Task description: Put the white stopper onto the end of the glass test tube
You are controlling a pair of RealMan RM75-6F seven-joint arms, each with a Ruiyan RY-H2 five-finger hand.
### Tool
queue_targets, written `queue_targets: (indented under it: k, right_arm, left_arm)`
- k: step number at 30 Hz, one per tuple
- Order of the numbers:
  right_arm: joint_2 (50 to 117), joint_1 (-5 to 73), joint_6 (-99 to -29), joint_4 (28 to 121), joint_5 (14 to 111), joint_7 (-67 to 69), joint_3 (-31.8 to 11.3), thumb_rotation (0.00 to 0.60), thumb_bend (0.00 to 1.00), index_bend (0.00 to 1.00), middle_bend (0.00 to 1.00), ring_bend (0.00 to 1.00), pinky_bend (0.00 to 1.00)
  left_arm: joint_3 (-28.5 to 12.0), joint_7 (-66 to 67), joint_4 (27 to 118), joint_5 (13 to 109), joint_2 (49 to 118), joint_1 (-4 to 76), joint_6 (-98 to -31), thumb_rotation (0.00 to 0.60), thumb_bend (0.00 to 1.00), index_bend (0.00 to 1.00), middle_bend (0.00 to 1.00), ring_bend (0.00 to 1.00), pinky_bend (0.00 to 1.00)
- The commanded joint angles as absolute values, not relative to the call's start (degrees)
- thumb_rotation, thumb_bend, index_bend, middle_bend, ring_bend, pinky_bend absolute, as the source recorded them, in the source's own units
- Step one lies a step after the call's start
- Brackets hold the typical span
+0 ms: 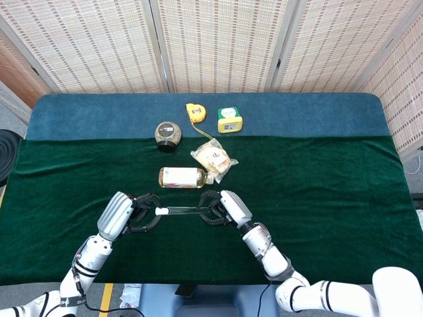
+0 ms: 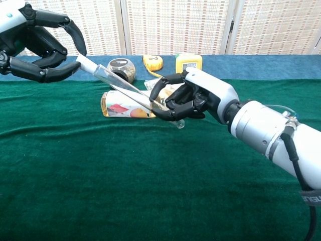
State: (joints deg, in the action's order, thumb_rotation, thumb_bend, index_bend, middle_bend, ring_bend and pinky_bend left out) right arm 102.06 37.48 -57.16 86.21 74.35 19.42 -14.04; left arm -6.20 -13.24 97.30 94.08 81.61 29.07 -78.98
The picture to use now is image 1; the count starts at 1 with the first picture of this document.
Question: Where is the round jar with black lid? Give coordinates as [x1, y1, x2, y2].
[154, 121, 182, 153]

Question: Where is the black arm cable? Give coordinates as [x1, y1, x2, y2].
[71, 260, 145, 317]
[256, 283, 269, 317]

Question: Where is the yellow box with green lid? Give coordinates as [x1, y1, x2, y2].
[217, 106, 244, 134]

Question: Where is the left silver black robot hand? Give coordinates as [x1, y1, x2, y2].
[96, 190, 163, 241]

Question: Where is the yellow tape measure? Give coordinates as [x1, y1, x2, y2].
[185, 102, 215, 140]

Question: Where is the blue table cover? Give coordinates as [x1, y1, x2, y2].
[25, 92, 393, 141]

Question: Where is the labelled bottle of yellow liquid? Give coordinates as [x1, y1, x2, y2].
[158, 166, 215, 190]

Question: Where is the flat black plate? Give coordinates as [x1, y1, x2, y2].
[174, 284, 198, 297]

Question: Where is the clear glass test tube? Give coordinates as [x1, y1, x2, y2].
[167, 205, 208, 215]

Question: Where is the crumpled white cloth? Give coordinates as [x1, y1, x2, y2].
[118, 283, 142, 310]

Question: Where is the green velvet cloth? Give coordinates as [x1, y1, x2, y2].
[0, 135, 423, 285]

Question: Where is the black round ribbed object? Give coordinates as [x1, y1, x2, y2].
[0, 129, 21, 186]

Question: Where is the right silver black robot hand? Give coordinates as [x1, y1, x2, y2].
[198, 190, 254, 229]

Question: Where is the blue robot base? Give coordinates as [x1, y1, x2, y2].
[138, 284, 280, 317]

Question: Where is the clear bag of bread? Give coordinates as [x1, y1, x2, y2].
[190, 137, 239, 184]

